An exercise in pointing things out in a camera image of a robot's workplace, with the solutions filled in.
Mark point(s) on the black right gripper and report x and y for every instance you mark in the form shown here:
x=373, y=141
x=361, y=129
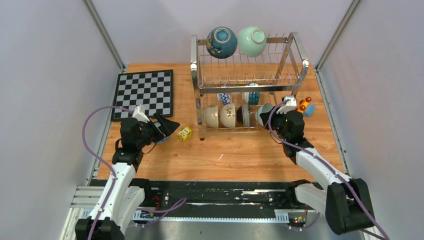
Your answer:
x=274, y=116

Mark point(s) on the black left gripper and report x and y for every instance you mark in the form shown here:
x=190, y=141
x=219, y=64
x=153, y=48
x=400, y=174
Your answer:
x=167, y=127

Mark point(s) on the pale green striped bowl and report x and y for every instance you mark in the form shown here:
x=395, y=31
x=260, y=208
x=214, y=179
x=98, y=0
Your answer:
x=267, y=107

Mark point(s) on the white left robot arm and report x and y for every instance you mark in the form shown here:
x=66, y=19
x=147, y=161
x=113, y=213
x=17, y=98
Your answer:
x=118, y=202

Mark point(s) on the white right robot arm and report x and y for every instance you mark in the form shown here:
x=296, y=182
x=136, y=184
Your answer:
x=344, y=201

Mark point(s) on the steel two-tier dish rack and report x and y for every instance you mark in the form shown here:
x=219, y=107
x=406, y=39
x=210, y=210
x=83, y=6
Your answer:
x=280, y=70

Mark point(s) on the yellow green toy block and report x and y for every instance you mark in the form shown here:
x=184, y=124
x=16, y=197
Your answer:
x=185, y=133

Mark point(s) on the dark patterned rim bowl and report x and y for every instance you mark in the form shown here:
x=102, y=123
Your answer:
x=243, y=115

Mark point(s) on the teal white striped bowl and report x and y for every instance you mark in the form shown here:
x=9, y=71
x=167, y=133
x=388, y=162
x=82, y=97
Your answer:
x=251, y=98

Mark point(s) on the cream bowl green leaf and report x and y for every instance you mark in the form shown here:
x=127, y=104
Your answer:
x=228, y=115

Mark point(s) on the orange blue toy car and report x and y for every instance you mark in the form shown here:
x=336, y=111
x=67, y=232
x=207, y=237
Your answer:
x=306, y=107

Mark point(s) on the black white chessboard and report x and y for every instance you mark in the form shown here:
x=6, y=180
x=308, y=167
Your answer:
x=152, y=89

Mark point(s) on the plain cream bowl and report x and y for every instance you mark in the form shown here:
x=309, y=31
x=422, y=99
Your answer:
x=211, y=116

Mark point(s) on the mint green glazed bowl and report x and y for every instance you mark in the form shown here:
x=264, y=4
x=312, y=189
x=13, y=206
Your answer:
x=252, y=41

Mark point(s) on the dark blue glazed bowl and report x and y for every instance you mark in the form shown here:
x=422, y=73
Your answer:
x=221, y=42

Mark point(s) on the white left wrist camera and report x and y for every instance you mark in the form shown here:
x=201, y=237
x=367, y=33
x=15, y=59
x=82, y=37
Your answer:
x=139, y=114

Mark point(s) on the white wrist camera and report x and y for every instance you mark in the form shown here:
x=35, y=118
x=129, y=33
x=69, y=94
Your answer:
x=139, y=114
x=290, y=104

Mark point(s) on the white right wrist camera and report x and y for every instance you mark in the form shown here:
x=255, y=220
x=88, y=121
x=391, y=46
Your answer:
x=290, y=104

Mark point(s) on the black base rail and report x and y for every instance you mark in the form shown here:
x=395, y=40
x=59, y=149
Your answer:
x=218, y=199

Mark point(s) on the aluminium right frame post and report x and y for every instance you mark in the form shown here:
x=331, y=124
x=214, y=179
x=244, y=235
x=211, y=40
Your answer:
x=351, y=10

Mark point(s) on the aluminium frame post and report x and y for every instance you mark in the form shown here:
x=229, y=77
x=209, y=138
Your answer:
x=90, y=7
x=351, y=10

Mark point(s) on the aluminium left frame post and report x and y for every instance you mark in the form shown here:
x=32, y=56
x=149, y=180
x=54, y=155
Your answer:
x=90, y=7

